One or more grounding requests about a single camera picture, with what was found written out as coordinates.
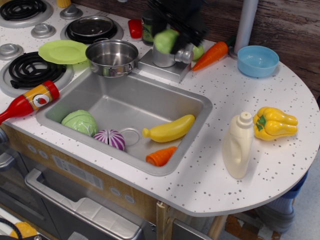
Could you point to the whole orange toy carrot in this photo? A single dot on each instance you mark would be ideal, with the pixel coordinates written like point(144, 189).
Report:
point(213, 54)

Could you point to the red toy ketchup bottle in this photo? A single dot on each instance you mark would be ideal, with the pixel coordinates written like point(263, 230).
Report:
point(31, 101)

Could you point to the silver oven door handle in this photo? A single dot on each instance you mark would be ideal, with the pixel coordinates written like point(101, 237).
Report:
point(84, 219)

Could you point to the silver toy faucet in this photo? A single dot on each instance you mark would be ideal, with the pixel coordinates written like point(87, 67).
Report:
point(173, 67)

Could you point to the black rear stove burner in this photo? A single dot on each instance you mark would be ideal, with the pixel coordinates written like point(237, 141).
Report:
point(16, 10)

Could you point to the red toy pepper piece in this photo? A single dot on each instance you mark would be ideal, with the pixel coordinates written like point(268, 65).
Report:
point(135, 29)

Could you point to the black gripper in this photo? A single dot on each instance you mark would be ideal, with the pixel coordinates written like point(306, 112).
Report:
point(184, 16)

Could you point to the light green toy broccoli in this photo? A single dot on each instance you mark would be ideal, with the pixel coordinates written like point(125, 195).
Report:
point(165, 40)

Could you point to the yellow toy squash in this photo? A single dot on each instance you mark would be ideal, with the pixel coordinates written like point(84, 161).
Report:
point(170, 131)

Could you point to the orange toy carrot half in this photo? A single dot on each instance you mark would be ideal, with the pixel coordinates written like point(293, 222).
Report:
point(160, 157)

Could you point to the black front stove burner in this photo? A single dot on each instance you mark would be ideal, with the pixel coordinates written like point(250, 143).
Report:
point(30, 70)

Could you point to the glass pot lid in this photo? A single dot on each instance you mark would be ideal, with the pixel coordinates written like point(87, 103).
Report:
point(89, 26)

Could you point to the green toy apple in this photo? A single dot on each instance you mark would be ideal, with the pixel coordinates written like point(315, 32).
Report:
point(198, 52)

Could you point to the cream plastic bottle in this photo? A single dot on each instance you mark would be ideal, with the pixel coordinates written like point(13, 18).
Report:
point(237, 144)

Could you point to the yellow toy corn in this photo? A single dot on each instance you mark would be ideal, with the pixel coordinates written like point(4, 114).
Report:
point(63, 3)

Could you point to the silver stove knob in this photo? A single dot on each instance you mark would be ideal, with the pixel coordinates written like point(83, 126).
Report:
point(10, 51)
point(71, 13)
point(43, 31)

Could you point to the purple striped toy onion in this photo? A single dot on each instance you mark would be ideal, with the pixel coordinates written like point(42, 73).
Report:
point(112, 138)

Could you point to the black stove burner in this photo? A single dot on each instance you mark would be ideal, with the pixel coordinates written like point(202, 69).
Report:
point(16, 10)
point(30, 70)

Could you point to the light blue plastic bowl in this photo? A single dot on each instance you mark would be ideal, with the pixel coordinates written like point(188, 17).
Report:
point(257, 61)

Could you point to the silver sink basin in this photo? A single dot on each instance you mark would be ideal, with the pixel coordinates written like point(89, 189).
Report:
point(128, 104)

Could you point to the green toy cabbage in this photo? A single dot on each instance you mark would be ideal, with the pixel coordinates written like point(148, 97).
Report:
point(81, 121)

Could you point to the small steel pot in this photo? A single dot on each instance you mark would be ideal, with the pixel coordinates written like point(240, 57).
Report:
point(112, 58)

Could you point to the light green plastic plate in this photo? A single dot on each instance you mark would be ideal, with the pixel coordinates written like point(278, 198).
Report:
point(63, 52)

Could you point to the yellow toy bell pepper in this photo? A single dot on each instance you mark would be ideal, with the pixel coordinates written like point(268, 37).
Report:
point(272, 123)

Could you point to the grey vertical pole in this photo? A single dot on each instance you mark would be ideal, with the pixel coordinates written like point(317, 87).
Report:
point(246, 22)

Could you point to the yellow object bottom left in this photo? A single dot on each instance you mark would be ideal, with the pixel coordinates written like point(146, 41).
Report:
point(25, 229)

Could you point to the dark green toy can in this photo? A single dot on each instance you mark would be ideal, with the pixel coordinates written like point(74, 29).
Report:
point(147, 23)

